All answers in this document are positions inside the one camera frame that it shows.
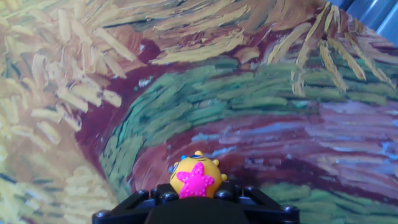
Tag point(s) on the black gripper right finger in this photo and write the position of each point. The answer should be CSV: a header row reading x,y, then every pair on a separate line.
x,y
264,208

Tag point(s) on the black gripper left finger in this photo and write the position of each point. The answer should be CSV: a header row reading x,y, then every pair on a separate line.
x,y
133,205

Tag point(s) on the yellow toy with pink star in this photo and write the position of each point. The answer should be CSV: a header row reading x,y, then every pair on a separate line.
x,y
196,177

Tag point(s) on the painted wheatfield tablecloth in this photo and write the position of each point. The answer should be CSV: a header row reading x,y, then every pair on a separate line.
x,y
199,93

